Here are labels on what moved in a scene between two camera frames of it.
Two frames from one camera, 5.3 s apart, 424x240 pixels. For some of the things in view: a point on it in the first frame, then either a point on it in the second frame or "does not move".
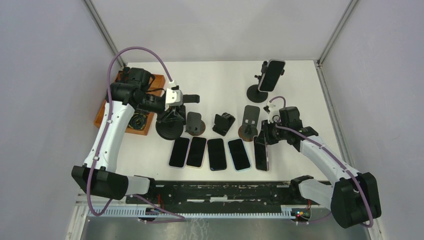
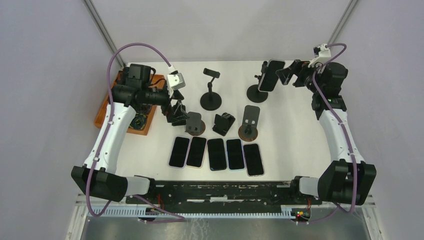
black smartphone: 196,152 does not move
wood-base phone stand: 195,126 does not move
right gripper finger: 260,139 -> 285,75
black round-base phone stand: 173,130 -> 211,101
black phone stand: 253,93 does not move
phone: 261,151 -> 253,160
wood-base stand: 249,130 does not move
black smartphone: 179,155 does not move
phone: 271,75 does not move
